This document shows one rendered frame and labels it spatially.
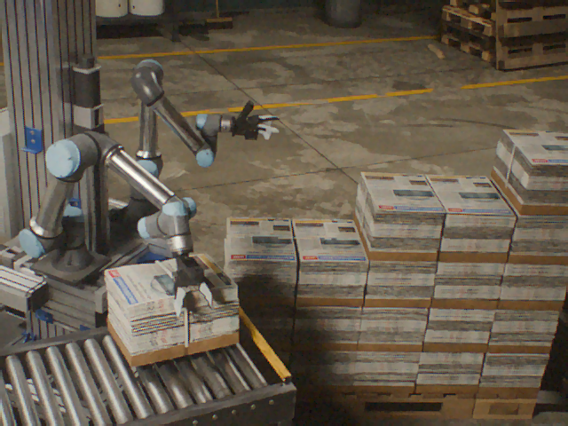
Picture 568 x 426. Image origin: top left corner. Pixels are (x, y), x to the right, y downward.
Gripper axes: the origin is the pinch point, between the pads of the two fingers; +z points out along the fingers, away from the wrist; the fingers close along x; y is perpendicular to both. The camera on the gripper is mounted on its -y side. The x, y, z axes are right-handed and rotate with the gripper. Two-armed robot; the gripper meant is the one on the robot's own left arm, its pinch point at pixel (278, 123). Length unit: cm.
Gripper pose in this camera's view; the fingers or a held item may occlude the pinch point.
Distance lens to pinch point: 358.5
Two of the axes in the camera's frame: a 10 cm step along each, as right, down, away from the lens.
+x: -0.2, 5.8, -8.2
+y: -0.7, 8.1, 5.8
